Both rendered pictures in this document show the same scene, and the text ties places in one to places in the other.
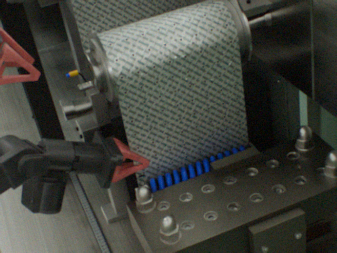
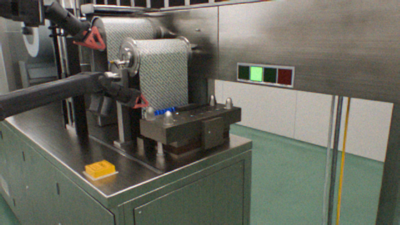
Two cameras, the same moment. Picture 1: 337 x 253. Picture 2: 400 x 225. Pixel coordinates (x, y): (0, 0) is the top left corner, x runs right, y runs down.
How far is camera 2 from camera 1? 0.61 m
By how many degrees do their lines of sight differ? 30
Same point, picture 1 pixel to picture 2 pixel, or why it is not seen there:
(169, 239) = (169, 121)
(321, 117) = not seen: hidden behind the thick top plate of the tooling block
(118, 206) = (125, 137)
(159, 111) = (155, 77)
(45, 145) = not seen: hidden behind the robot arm
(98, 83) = (130, 58)
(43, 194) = (103, 104)
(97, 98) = (124, 72)
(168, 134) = (157, 90)
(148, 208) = (152, 117)
